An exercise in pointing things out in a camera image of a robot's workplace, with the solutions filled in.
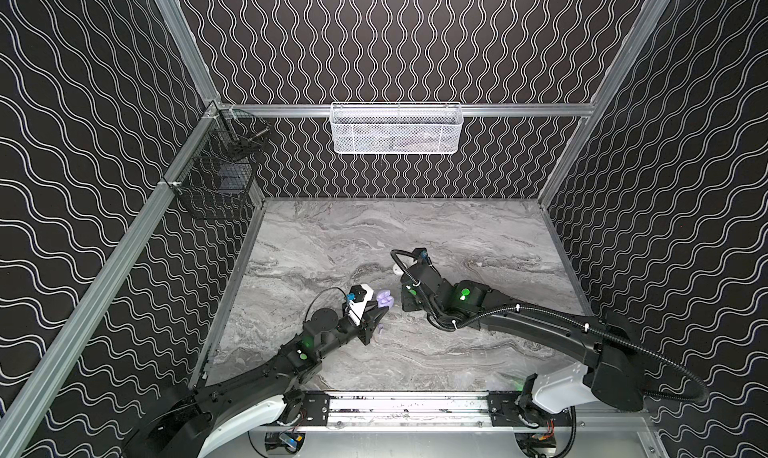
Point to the white wire mesh basket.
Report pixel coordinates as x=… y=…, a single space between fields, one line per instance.
x=389 y=128

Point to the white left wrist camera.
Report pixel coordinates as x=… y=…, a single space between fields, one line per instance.
x=356 y=302

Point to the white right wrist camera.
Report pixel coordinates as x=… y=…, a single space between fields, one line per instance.
x=422 y=257

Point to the black wire basket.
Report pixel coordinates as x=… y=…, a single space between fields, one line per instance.
x=215 y=186

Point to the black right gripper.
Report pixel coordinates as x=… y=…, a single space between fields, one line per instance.
x=410 y=296

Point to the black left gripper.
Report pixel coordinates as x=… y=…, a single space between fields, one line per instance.
x=370 y=326

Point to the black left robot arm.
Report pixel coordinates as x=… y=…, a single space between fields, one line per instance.
x=195 y=422

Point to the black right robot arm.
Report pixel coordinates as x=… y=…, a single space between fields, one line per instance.
x=609 y=366

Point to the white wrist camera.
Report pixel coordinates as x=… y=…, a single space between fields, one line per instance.
x=422 y=257
x=356 y=302

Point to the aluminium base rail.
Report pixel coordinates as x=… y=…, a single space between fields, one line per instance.
x=410 y=411

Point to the purple earbud charging case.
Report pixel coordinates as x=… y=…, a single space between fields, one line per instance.
x=384 y=299

